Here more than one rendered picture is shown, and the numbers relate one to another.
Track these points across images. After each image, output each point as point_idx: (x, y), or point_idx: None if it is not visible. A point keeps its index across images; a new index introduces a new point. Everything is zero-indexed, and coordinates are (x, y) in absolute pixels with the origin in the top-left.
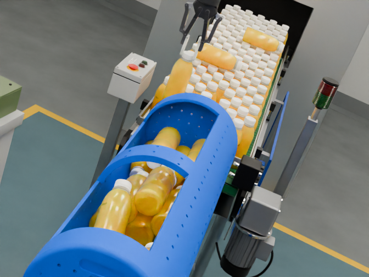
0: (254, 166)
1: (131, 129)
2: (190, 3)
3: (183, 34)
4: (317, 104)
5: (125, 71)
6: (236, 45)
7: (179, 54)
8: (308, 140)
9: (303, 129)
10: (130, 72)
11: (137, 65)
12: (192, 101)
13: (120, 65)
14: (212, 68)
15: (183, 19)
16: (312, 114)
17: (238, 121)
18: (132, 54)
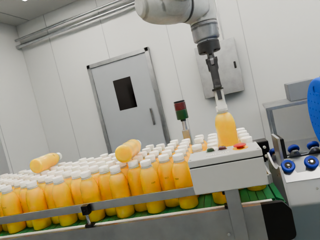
0: (264, 138)
1: (258, 204)
2: (211, 57)
3: (221, 88)
4: (187, 116)
5: (257, 145)
6: (55, 171)
7: (226, 108)
8: (192, 141)
9: (190, 137)
10: (253, 145)
11: (223, 150)
12: None
13: (246, 150)
14: (142, 155)
15: (218, 74)
16: (185, 126)
17: (242, 128)
18: (196, 159)
